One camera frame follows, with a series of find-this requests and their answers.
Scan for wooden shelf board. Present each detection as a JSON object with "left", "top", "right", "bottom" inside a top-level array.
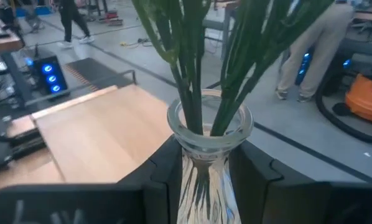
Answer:
[{"left": 32, "top": 84, "right": 174, "bottom": 184}]

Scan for black computer tower blue lights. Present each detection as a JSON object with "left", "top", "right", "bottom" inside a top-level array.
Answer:
[
  {"left": 32, "top": 55, "right": 70, "bottom": 101},
  {"left": 294, "top": 51, "right": 314, "bottom": 86}
]

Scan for wooden workbench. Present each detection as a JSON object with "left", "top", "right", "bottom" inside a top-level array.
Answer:
[{"left": 0, "top": 17, "right": 24, "bottom": 56}]

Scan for orange shop vacuum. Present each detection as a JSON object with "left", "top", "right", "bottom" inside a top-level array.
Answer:
[{"left": 344, "top": 73, "right": 372, "bottom": 124}]

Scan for orange vacuum cleaner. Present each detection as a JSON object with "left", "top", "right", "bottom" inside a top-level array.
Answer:
[{"left": 315, "top": 70, "right": 372, "bottom": 146}]

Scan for red artificial flower bunch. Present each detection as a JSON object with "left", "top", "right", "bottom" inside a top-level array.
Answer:
[{"left": 210, "top": 0, "right": 335, "bottom": 137}]

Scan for yellow floor cable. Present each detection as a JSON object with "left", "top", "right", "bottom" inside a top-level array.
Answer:
[{"left": 119, "top": 37, "right": 153, "bottom": 48}]

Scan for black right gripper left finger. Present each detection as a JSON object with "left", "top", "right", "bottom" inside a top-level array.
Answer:
[{"left": 0, "top": 134, "right": 184, "bottom": 224}]

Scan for person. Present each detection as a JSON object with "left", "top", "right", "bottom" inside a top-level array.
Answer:
[
  {"left": 57, "top": 0, "right": 95, "bottom": 49},
  {"left": 274, "top": 0, "right": 356, "bottom": 103}
]

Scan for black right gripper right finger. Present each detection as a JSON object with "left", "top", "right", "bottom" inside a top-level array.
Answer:
[{"left": 231, "top": 139, "right": 372, "bottom": 224}]

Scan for tall fluted clear glass vase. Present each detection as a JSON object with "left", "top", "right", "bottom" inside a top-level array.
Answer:
[{"left": 167, "top": 88, "right": 254, "bottom": 224}]

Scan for black floor mat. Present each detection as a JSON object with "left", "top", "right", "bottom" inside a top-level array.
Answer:
[{"left": 64, "top": 57, "right": 134, "bottom": 91}]

